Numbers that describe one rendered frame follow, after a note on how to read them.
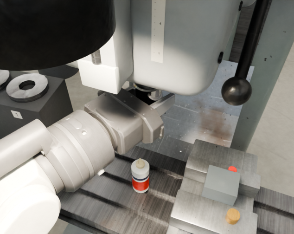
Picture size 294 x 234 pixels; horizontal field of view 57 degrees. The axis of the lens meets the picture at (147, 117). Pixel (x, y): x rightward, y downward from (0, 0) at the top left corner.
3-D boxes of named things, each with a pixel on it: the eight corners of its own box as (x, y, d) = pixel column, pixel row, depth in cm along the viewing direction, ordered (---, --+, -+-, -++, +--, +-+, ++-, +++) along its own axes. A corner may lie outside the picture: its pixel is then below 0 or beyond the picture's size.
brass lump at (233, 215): (237, 226, 47) (239, 222, 46) (224, 222, 48) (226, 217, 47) (238, 215, 49) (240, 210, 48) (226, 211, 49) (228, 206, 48)
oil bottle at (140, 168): (145, 195, 64) (145, 169, 56) (129, 190, 65) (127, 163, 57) (151, 181, 66) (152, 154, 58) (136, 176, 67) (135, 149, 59)
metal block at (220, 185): (229, 212, 52) (237, 197, 48) (199, 202, 54) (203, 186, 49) (233, 189, 56) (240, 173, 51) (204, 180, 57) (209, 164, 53)
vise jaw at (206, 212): (249, 254, 48) (255, 246, 45) (168, 225, 52) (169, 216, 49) (252, 222, 52) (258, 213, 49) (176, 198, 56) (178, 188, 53)
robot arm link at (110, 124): (166, 106, 36) (94, 160, 29) (162, 151, 42) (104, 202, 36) (105, 67, 42) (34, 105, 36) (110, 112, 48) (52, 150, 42)
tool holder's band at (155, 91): (127, 90, 41) (127, 84, 40) (142, 73, 44) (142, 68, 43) (155, 99, 39) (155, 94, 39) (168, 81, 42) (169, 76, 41)
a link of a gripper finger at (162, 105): (170, 104, 45) (144, 123, 42) (172, 89, 43) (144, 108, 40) (178, 108, 44) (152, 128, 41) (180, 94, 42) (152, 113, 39)
